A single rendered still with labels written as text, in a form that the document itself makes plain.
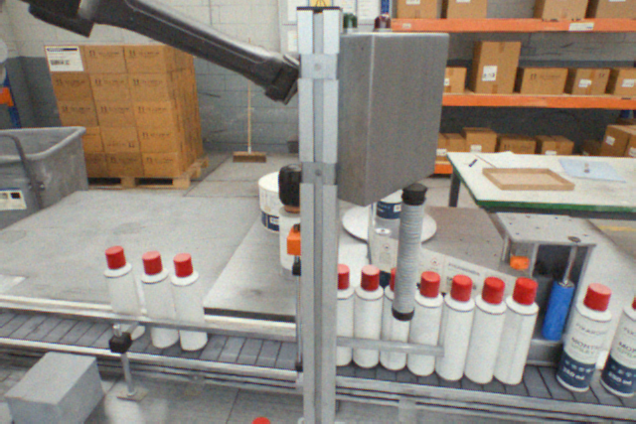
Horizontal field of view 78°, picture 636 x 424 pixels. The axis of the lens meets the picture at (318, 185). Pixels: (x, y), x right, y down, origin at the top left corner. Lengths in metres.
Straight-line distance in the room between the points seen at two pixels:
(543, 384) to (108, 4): 0.92
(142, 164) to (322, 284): 3.82
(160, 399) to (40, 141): 3.04
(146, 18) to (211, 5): 4.69
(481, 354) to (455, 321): 0.09
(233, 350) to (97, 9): 0.64
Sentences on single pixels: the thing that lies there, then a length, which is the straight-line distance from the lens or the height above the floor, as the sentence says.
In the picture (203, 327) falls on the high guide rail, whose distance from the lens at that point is 0.81.
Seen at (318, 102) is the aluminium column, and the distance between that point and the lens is 0.45.
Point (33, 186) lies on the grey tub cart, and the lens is 2.98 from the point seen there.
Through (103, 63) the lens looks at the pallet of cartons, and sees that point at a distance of 4.20.
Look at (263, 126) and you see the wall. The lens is 5.26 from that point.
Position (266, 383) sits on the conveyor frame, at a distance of 0.84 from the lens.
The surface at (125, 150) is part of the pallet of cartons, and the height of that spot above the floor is 0.41.
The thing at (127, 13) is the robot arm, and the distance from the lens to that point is 0.62.
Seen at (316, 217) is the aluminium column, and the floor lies 1.26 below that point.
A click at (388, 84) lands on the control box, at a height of 1.42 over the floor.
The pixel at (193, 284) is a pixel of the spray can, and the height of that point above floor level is 1.03.
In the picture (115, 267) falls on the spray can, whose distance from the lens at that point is 0.86.
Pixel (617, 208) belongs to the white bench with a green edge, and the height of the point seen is 0.79.
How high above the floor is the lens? 1.47
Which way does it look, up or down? 21 degrees down
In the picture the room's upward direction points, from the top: straight up
